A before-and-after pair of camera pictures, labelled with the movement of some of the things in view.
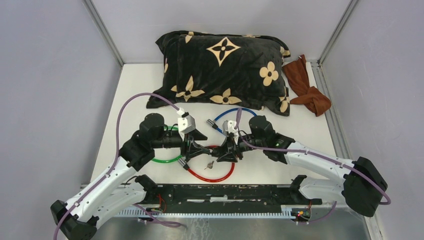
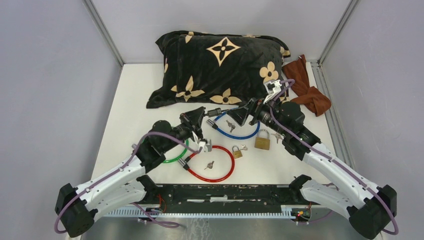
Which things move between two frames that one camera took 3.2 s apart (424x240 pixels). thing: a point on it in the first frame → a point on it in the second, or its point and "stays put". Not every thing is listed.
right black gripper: (229, 156) → (239, 115)
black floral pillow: (242, 71) stays put
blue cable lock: (212, 122) stays put
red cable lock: (185, 165) stays put
